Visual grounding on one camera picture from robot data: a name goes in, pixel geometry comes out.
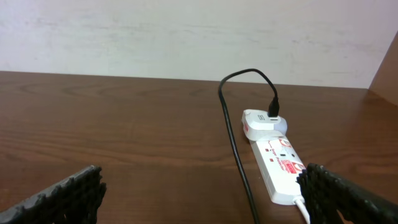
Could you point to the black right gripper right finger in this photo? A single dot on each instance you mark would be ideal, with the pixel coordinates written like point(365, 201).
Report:
point(329, 198)

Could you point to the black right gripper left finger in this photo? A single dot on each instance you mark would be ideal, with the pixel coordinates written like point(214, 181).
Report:
point(75, 199)

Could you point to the white USB charger adapter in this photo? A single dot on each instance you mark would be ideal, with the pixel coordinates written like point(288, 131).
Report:
point(257, 126)

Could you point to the white power strip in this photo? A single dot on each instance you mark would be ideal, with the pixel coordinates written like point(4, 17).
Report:
point(280, 167)

